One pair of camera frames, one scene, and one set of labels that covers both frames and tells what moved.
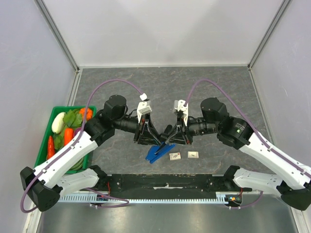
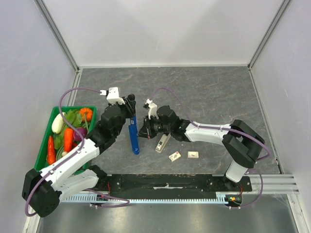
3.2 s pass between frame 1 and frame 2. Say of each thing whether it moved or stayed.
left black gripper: moved
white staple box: stayed
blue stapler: moved
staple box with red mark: stayed
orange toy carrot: stayed
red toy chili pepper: stayed
